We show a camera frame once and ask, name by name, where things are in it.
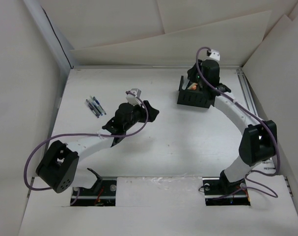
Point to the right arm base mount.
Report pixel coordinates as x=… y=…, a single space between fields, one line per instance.
x=217 y=193

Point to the black slotted organizer container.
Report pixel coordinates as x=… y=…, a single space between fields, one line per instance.
x=195 y=98

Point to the orange cap highlighter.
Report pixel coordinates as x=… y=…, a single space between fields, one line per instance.
x=193 y=86

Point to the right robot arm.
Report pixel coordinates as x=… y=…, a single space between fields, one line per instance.
x=259 y=137

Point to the purple gel pen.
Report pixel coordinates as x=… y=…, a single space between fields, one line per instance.
x=92 y=109

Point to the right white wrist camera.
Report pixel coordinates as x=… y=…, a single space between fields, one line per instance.
x=213 y=54

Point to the light blue gel pen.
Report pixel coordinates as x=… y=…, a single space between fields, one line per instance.
x=96 y=106

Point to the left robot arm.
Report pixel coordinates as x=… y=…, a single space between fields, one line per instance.
x=58 y=167

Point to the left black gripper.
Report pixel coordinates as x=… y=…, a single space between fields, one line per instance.
x=142 y=111

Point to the aluminium rail right side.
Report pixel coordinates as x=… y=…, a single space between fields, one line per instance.
x=271 y=164

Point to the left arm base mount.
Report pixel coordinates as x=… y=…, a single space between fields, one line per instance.
x=101 y=194

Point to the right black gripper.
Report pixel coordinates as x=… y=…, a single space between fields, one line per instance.
x=191 y=74

